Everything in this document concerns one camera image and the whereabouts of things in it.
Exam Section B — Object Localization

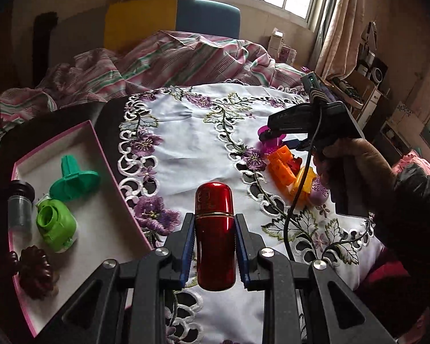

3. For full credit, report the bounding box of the white carton box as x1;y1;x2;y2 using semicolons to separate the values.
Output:
267;30;285;60

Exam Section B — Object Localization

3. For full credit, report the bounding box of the dark brown flower-shaped object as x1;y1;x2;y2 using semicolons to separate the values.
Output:
10;245;55;300

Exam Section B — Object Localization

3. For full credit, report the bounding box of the red cloth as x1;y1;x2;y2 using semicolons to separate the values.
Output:
355;251;423;316

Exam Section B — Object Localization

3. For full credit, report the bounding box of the purple and yellow egg toy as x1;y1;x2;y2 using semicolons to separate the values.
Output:
308;177;331;206

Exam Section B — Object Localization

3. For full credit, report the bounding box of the magenta suction cup toy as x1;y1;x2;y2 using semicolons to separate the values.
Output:
257;125;289;158

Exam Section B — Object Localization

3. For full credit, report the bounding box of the person's right forearm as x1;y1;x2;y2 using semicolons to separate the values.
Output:
335;165;430;294

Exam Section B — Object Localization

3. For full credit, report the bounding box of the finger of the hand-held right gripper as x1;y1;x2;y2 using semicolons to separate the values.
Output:
257;128;285;143
284;136;312;152

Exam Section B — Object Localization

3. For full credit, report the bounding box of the pink cardboard box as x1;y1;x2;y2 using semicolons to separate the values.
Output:
7;120;155;337

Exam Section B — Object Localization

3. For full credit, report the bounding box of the orange toy block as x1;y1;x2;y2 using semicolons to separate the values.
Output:
267;146;295;167
269;161;298;191

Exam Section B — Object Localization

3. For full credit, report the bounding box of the clear jar with black lid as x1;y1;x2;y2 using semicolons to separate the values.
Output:
7;181;36;228

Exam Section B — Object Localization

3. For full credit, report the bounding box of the light green round toy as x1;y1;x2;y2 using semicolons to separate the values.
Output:
36;200;77;253

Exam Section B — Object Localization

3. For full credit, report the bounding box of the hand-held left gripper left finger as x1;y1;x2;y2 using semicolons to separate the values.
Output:
36;212;196;344

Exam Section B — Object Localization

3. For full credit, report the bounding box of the yellow toy block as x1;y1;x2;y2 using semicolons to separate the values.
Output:
294;167;318;205

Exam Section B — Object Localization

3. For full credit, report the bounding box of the teal green stamp toy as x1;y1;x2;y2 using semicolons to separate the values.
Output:
49;155;101;199

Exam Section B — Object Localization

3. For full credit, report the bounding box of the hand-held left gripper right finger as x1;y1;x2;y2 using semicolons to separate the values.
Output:
234;213;396;344

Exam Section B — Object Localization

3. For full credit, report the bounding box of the grey yellow blue headboard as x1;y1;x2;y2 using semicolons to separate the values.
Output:
48;0;241;60

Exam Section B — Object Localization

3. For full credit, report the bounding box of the pink patterned cloth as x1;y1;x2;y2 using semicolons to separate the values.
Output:
390;150;430;187

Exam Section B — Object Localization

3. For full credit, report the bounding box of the black cable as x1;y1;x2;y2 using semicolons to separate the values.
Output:
285;105;323;260

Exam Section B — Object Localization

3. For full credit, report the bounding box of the person's right hand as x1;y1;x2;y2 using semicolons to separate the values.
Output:
313;138;395;201

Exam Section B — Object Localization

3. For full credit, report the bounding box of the pink striped blanket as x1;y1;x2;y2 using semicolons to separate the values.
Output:
0;30;309;165

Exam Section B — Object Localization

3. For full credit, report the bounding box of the shiny red bottle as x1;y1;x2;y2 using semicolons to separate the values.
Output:
194;182;237;292

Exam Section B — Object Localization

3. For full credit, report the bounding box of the wooden nightstand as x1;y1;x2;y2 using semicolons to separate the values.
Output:
324;73;377;110

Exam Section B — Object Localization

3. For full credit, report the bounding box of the white embroidered floral tablecloth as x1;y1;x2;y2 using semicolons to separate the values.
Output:
118;83;386;344

